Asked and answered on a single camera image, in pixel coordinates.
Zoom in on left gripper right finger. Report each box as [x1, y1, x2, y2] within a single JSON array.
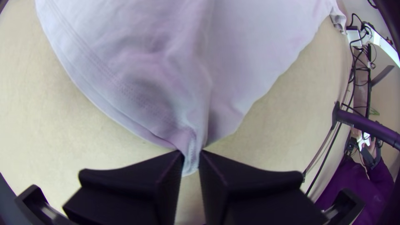
[[198, 150, 328, 225]]

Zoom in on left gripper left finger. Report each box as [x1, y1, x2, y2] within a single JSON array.
[[62, 150, 185, 225]]

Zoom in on grey t-shirt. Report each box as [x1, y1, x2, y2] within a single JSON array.
[[34, 0, 348, 177]]

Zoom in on person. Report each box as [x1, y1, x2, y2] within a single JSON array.
[[314, 132, 395, 225]]

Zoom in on black cable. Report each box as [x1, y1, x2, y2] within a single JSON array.
[[305, 122, 343, 196]]

